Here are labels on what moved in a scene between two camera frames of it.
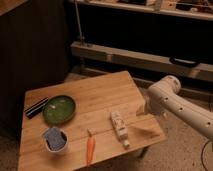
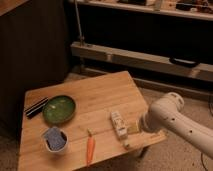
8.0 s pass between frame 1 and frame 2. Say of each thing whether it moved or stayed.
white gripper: moved
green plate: stayed
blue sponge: stayed
